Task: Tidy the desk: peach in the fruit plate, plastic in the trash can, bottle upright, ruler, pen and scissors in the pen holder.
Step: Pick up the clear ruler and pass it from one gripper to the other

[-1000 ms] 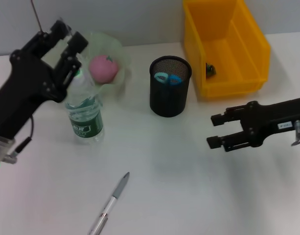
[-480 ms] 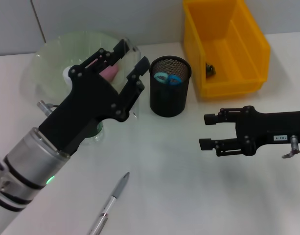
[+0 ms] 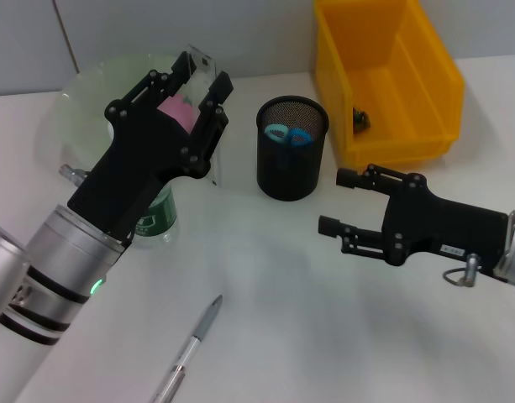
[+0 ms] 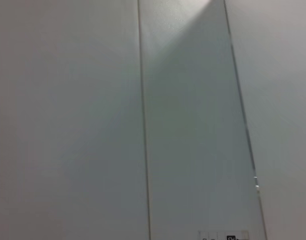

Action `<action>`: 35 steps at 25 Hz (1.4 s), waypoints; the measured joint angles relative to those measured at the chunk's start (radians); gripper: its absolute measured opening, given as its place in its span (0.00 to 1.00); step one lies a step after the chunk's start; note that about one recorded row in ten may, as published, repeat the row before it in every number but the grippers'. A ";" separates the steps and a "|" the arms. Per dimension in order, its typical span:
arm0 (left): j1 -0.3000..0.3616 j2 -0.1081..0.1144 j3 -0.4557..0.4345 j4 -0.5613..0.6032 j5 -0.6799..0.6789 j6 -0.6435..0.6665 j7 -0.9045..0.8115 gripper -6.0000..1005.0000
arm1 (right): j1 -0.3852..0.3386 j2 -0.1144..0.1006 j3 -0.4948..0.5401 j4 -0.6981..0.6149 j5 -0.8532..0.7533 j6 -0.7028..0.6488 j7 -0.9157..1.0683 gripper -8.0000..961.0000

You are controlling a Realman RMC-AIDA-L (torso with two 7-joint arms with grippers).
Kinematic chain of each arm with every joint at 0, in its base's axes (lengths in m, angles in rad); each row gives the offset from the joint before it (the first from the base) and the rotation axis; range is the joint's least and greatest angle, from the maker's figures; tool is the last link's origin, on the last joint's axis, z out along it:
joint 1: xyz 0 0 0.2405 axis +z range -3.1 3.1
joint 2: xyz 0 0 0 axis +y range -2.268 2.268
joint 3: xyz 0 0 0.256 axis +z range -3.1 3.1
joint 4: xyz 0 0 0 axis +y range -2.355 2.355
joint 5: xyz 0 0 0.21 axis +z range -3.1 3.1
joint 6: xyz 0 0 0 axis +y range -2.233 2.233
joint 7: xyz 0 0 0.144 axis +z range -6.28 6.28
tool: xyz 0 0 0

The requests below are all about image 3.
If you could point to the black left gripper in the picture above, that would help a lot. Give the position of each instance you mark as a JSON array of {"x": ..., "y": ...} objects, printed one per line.
[{"x": 131, "y": 176}]

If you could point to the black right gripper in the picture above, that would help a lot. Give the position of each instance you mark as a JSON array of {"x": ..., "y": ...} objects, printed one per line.
[{"x": 442, "y": 226}]

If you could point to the pink peach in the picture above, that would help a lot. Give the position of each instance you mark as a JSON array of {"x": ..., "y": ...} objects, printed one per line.
[{"x": 177, "y": 111}]

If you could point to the clear plastic ruler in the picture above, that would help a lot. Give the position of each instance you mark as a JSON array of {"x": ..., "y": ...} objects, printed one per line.
[{"x": 202, "y": 54}]

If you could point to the blue scissors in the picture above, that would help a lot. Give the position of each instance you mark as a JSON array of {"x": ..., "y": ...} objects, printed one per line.
[{"x": 299, "y": 137}]

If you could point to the green plastic wrapper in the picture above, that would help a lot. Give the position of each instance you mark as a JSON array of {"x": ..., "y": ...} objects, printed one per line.
[{"x": 361, "y": 119}]

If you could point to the clear water bottle green label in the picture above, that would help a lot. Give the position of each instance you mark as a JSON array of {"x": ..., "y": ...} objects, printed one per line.
[{"x": 156, "y": 214}]

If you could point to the silver white pen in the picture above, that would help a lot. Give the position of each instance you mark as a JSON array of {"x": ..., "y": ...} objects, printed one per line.
[{"x": 185, "y": 357}]

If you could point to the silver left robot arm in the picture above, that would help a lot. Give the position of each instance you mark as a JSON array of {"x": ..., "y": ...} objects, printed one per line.
[{"x": 68, "y": 260}]

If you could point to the black mesh pen holder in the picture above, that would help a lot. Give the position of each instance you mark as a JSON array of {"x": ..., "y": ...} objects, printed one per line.
[{"x": 288, "y": 172}]

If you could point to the translucent green fruit plate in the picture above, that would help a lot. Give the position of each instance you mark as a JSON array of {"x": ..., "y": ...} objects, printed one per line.
[{"x": 80, "y": 109}]

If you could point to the yellow plastic bin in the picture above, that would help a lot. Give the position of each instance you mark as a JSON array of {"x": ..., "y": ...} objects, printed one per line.
[{"x": 408, "y": 84}]

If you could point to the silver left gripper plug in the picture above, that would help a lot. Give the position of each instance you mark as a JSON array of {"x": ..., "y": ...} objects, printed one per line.
[{"x": 72, "y": 174}]

